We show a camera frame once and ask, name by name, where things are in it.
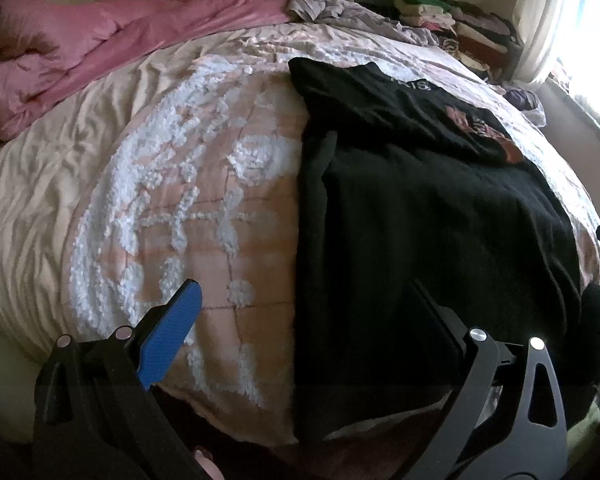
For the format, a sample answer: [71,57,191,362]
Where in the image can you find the lavender crumpled clothes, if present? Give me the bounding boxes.
[285,0,441,51]

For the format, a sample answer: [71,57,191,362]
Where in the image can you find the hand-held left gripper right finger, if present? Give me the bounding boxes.
[406,279,569,480]

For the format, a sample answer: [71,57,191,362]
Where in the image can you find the black long-sleeve shirt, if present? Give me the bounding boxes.
[287,56,600,443]

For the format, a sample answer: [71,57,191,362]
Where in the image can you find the window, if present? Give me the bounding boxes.
[555,0,600,133]

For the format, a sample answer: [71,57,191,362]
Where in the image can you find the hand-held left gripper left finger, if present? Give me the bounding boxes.
[31,279,204,480]

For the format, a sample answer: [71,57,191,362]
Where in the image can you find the pink duvet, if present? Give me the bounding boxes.
[0,0,293,142]

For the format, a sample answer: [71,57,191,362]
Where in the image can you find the white curtain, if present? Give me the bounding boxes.
[512,0,600,86]

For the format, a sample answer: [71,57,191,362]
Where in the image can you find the bed with pink white bedspread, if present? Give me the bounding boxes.
[0,25,600,441]

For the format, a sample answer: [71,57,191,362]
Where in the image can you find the stack of folded clothes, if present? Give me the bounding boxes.
[395,0,525,83]

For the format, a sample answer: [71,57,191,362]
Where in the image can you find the plastic bag with purple cloth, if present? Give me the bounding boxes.
[502,87,547,127]

